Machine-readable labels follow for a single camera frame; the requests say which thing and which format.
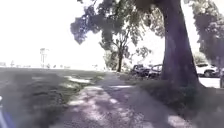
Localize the white car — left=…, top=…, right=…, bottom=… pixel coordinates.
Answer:
left=195, top=62, right=219, bottom=79

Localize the grass field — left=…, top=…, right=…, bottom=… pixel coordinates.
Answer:
left=0, top=67, right=108, bottom=128

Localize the dark car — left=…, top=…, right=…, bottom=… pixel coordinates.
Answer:
left=129, top=63, right=164, bottom=80

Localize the slim-trunked leafy tree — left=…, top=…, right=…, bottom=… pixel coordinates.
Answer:
left=69, top=0, right=166, bottom=74

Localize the distant tower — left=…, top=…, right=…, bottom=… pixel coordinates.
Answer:
left=39, top=47, right=50, bottom=67

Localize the large thick-trunked tree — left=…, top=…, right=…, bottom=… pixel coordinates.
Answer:
left=133, top=0, right=205, bottom=89

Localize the grass verge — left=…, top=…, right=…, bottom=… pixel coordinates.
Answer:
left=118, top=71, right=224, bottom=128

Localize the group of dark trees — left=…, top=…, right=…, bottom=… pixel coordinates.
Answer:
left=190, top=0, right=224, bottom=69

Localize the grey asphalt path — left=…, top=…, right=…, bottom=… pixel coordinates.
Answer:
left=49, top=71, right=196, bottom=128

